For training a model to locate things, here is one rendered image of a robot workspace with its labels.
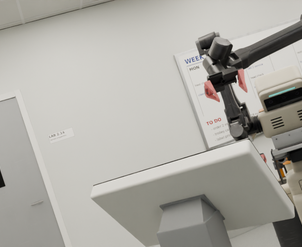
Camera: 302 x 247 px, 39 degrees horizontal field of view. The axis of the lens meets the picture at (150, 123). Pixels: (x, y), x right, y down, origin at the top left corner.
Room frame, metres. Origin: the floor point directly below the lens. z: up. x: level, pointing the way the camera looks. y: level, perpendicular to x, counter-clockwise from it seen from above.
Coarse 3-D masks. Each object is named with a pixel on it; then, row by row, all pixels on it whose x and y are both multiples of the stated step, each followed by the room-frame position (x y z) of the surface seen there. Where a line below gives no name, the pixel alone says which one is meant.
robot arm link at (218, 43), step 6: (216, 42) 1.43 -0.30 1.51; (222, 42) 1.44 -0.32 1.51; (228, 42) 1.45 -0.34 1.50; (210, 48) 1.46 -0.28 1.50; (216, 48) 1.43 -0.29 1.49; (222, 48) 1.43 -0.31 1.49; (228, 48) 1.45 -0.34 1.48; (210, 54) 1.46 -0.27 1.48; (216, 54) 1.45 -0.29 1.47; (222, 54) 1.45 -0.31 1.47; (228, 54) 1.47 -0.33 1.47; (222, 60) 1.51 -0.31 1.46; (228, 60) 1.48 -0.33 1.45; (228, 66) 1.49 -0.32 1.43
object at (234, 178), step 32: (192, 160) 1.13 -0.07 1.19; (224, 160) 1.07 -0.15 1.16; (256, 160) 1.07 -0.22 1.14; (96, 192) 1.28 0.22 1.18; (128, 192) 1.24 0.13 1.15; (160, 192) 1.21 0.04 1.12; (192, 192) 1.19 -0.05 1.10; (224, 192) 1.17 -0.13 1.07; (256, 192) 1.15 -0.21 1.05; (128, 224) 1.37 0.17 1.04; (160, 224) 1.22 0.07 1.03; (256, 224) 1.26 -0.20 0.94
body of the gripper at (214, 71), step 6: (210, 66) 1.46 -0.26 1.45; (216, 66) 1.45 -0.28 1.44; (222, 66) 1.46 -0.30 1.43; (210, 72) 1.46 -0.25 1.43; (216, 72) 1.43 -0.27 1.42; (210, 78) 1.42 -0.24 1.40; (216, 78) 1.44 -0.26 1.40; (222, 78) 1.43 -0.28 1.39; (228, 78) 1.45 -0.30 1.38; (234, 78) 1.46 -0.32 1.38
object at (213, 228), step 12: (216, 216) 1.20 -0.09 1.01; (180, 228) 1.17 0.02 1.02; (192, 228) 1.15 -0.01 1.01; (204, 228) 1.14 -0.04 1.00; (216, 228) 1.18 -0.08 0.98; (168, 240) 1.19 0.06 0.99; (180, 240) 1.17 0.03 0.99; (192, 240) 1.16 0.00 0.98; (204, 240) 1.14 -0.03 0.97; (216, 240) 1.16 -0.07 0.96; (228, 240) 1.22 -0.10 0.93
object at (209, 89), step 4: (204, 84) 1.41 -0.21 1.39; (208, 84) 1.40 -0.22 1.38; (212, 84) 1.45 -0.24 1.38; (216, 84) 1.45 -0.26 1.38; (220, 84) 1.45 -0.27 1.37; (204, 88) 1.43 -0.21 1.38; (208, 88) 1.40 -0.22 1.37; (212, 88) 1.39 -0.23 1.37; (216, 88) 1.44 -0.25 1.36; (220, 88) 1.45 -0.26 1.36; (224, 88) 1.45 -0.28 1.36; (208, 92) 1.43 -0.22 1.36; (212, 92) 1.39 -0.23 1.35; (216, 92) 1.45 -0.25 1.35; (208, 96) 1.43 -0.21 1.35; (212, 96) 1.42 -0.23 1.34; (216, 96) 1.38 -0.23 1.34; (216, 100) 1.40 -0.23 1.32
